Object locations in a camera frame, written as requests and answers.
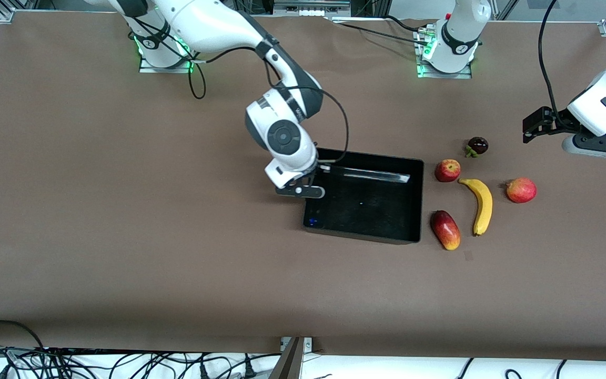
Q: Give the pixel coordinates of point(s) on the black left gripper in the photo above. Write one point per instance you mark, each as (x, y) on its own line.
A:
(554, 121)

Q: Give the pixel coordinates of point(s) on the yellow banana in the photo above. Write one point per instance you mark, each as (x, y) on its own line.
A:
(484, 205)

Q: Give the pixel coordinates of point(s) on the small red yellow apple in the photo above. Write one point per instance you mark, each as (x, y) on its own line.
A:
(447, 171)

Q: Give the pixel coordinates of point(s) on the black plastic box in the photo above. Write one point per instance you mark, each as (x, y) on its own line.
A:
(376, 210)

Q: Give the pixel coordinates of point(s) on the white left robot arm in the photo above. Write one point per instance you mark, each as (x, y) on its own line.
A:
(458, 31)

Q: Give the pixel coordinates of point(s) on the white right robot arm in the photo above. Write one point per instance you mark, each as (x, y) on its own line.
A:
(203, 26)

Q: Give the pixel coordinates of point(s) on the red apple right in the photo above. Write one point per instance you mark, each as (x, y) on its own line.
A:
(521, 190)

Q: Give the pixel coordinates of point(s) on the dark purple mangosteen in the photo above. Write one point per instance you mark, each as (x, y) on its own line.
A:
(477, 145)

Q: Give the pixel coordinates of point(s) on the red yellow mango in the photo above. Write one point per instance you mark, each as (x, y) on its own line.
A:
(445, 229)

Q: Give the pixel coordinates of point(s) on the dark grey metal beam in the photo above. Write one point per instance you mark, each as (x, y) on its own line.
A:
(288, 363)

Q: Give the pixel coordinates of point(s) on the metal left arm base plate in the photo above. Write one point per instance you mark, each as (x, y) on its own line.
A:
(424, 73)

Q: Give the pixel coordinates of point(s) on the grey metal frame piece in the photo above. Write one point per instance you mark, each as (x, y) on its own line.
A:
(311, 6)

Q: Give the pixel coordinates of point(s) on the silver metal table bracket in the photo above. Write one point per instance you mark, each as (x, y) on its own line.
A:
(308, 345)

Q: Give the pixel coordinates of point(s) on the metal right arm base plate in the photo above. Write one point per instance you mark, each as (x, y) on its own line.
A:
(146, 67)

